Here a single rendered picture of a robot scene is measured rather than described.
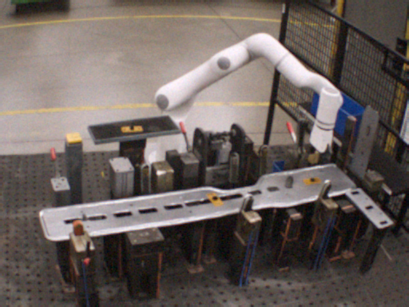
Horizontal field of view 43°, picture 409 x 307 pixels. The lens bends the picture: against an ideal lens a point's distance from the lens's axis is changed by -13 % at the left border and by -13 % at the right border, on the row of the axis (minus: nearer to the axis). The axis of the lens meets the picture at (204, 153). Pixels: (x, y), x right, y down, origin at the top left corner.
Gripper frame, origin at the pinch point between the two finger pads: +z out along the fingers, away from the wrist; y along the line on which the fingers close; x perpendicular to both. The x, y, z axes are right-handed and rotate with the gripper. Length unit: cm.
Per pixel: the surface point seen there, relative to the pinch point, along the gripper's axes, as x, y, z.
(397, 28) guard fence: 165, -122, -21
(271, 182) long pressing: -18.7, -4.4, 12.0
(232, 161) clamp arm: -33.6, -12.7, 4.7
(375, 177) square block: 26.4, 14.7, 5.9
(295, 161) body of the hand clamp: -1.6, -13.1, 9.7
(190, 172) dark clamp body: -50, -15, 9
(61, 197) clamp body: -106, -12, 10
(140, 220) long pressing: -79, 5, 12
